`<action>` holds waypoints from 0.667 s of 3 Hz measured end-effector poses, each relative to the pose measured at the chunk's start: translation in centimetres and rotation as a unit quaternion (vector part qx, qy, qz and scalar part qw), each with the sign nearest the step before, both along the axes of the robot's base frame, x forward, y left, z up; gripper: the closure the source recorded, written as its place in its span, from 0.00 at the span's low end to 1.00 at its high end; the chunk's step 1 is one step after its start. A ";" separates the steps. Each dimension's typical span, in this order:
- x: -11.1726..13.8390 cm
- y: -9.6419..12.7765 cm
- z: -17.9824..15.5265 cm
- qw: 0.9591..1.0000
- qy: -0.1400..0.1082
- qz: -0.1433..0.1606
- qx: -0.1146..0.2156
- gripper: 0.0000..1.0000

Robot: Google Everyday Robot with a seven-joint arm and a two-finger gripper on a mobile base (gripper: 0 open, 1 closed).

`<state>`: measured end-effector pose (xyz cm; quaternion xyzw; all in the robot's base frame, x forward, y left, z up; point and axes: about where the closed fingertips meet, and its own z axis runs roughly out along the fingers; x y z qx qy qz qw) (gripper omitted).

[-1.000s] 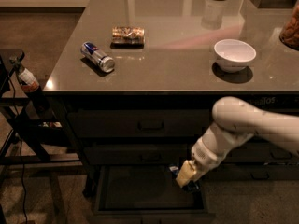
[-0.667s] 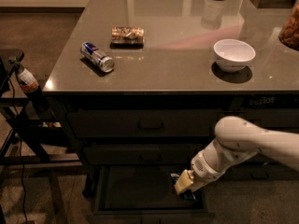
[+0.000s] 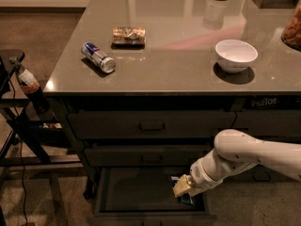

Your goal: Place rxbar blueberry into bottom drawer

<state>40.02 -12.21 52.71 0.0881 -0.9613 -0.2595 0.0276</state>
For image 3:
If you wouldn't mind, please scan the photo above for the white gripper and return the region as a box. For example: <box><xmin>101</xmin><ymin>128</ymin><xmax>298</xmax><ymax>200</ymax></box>
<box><xmin>173</xmin><ymin>158</ymin><xmax>223</xmax><ymax>198</ymax></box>

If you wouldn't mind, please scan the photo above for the blue rxbar blueberry wrapper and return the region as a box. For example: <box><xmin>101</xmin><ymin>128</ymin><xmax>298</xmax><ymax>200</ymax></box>
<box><xmin>169</xmin><ymin>175</ymin><xmax>194</xmax><ymax>205</ymax></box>

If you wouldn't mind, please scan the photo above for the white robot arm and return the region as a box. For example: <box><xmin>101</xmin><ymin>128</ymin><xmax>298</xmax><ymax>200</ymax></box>
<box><xmin>173</xmin><ymin>129</ymin><xmax>301</xmax><ymax>198</ymax></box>

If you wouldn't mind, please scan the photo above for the open bottom drawer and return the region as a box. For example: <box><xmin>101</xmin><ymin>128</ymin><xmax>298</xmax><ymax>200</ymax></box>
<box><xmin>87</xmin><ymin>166</ymin><xmax>216</xmax><ymax>226</ymax></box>

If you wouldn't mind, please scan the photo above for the bottom right drawer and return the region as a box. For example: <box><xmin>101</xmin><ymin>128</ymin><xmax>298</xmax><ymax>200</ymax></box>
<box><xmin>224</xmin><ymin>166</ymin><xmax>294</xmax><ymax>183</ymax></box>

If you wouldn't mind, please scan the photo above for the middle left drawer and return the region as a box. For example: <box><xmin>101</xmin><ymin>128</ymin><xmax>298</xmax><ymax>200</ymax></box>
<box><xmin>84</xmin><ymin>144</ymin><xmax>212</xmax><ymax>167</ymax></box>

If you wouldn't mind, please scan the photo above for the top right drawer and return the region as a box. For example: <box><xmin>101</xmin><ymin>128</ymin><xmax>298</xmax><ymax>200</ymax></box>
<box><xmin>232</xmin><ymin>109</ymin><xmax>301</xmax><ymax>140</ymax></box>

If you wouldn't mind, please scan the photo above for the top left drawer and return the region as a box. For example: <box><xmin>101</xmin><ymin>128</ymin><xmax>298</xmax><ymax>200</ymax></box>
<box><xmin>68</xmin><ymin>110</ymin><xmax>235</xmax><ymax>139</ymax></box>

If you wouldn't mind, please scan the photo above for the dark counter cabinet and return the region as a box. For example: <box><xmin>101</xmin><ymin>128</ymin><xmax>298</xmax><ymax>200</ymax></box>
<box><xmin>44</xmin><ymin>0</ymin><xmax>301</xmax><ymax>226</ymax></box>

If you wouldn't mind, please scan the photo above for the white bowl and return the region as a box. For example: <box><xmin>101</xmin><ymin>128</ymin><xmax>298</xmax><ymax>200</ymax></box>
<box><xmin>214</xmin><ymin>40</ymin><xmax>258</xmax><ymax>73</ymax></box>

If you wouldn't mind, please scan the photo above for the brown snack bar wrapper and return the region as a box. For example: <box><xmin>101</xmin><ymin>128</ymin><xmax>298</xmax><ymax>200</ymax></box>
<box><xmin>112</xmin><ymin>26</ymin><xmax>146</xmax><ymax>45</ymax></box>

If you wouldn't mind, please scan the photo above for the red bull can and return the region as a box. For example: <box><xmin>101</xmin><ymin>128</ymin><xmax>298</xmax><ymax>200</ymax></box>
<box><xmin>81</xmin><ymin>42</ymin><xmax>116</xmax><ymax>73</ymax></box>

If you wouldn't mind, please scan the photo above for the black side stand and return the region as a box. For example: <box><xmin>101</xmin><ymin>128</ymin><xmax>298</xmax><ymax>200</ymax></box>
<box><xmin>0</xmin><ymin>49</ymin><xmax>83</xmax><ymax>186</ymax></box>

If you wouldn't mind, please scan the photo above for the jar of nuts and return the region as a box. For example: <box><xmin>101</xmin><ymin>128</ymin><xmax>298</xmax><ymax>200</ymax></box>
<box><xmin>281</xmin><ymin>0</ymin><xmax>301</xmax><ymax>51</ymax></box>

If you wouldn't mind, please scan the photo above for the cola bottle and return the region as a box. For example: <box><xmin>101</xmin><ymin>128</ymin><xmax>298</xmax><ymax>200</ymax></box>
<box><xmin>9</xmin><ymin>56</ymin><xmax>50</xmax><ymax>114</ymax></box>

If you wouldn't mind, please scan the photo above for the black cable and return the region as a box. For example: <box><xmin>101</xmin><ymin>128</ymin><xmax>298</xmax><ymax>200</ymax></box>
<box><xmin>7</xmin><ymin>75</ymin><xmax>30</xmax><ymax>226</ymax></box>

